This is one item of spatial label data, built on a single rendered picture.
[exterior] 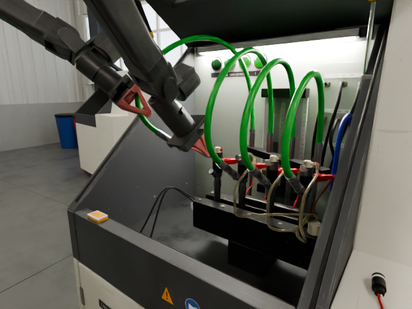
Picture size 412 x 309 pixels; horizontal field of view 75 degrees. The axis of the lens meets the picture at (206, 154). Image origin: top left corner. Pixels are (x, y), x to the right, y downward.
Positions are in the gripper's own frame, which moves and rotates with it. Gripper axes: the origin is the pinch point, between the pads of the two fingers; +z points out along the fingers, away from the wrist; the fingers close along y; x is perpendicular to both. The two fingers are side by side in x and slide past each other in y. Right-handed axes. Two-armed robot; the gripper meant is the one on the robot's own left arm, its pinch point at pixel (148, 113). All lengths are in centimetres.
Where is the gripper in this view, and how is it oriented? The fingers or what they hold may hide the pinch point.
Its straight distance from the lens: 70.4
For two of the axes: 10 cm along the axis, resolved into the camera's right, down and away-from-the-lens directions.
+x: -6.2, 7.8, -1.4
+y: -2.2, 0.0, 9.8
